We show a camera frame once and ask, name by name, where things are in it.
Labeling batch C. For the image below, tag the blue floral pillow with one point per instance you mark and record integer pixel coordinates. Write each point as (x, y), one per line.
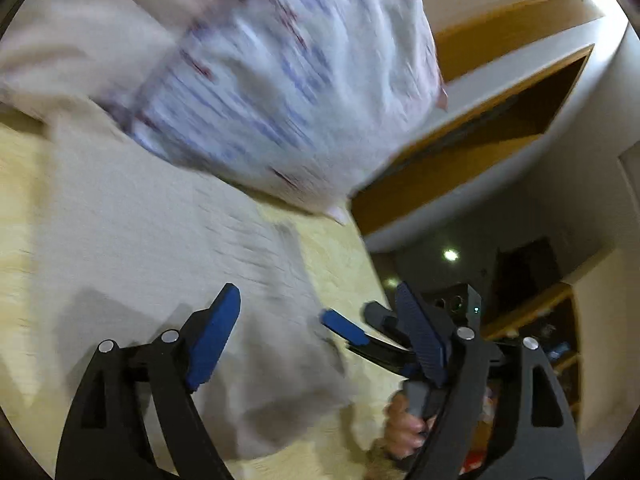
(280, 85)

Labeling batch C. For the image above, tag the person's right forearm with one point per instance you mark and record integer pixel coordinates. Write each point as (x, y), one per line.
(385, 465)

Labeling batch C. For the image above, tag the pink floral pillow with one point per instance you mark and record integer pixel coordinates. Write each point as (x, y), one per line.
(75, 45)

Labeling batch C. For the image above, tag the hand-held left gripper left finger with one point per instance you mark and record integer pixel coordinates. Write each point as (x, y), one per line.
(212, 340)

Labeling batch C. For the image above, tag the wooden shelf unit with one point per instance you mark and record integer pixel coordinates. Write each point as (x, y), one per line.
(450, 160)
(545, 302)

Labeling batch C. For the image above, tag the round ceiling light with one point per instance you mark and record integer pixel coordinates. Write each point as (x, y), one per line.
(451, 255)

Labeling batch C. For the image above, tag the person's right hand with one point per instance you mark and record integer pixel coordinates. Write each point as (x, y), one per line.
(402, 430)

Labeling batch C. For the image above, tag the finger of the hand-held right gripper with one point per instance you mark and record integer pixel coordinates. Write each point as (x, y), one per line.
(382, 317)
(345, 330)

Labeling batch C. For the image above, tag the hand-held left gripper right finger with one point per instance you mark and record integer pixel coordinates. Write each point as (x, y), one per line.
(422, 340)

